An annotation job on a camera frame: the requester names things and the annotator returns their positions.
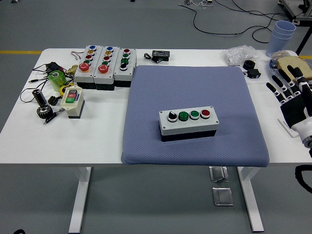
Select clear bag of parts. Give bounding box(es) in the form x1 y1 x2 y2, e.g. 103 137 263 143
221 45 259 66

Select black metal gear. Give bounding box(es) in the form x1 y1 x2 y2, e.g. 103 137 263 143
36 105 54 119

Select black power adapter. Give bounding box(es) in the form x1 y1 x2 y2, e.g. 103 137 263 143
46 62 64 74

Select black digital meter module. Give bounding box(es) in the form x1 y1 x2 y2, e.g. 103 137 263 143
143 50 171 64

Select long black floor cable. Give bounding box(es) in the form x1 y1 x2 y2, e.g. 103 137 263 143
179 4 276 39

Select green tape roll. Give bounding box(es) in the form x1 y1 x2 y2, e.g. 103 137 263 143
47 70 67 93

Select red white wire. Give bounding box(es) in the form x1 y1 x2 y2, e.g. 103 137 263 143
70 50 86 60

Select flat white box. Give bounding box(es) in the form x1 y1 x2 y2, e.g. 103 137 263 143
277 118 300 138

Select grey four-button control box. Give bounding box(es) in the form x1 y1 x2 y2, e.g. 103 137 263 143
158 106 219 143

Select brass fitting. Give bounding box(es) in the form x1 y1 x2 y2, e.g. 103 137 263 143
65 64 78 76

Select closed metal floor socket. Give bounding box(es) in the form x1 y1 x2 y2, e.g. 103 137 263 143
212 187 234 207

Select white cable bundle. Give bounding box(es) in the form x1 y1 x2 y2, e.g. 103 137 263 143
179 0 216 9

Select black stand leg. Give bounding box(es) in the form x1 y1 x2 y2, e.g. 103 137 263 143
295 23 312 56

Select open metal floor socket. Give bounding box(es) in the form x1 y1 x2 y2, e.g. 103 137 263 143
209 166 230 183

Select black metal cylinder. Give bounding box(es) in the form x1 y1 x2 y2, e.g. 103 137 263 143
32 89 47 107

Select aluminium frame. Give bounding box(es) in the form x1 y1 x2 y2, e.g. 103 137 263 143
277 0 312 25

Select yellow tape roll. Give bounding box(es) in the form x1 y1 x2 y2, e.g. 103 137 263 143
59 83 74 96

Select stacked pale blue cups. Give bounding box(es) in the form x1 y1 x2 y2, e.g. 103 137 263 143
265 20 297 58

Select white red-green switch box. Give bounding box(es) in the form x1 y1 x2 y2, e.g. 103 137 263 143
60 84 85 119

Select small black block part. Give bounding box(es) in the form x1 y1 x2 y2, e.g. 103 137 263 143
246 69 261 79

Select grey five-button control box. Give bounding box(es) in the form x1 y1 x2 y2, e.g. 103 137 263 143
74 45 103 90
94 45 120 91

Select bread slice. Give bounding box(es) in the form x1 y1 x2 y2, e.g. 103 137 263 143
276 56 312 81

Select white table leg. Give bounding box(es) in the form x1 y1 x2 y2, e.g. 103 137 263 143
236 166 265 232
68 167 92 234

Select looped black floor cable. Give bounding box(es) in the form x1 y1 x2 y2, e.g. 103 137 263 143
252 13 291 43

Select thin black jack cable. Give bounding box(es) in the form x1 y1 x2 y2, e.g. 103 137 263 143
19 63 74 103

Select black pen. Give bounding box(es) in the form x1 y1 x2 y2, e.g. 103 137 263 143
43 107 65 125

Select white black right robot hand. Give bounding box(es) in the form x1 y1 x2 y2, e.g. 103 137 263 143
266 65 312 144

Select grey control box black selector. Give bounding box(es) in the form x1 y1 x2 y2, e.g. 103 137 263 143
114 47 137 88

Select blue-grey quilted mat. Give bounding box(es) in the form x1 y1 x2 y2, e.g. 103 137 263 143
121 65 271 168

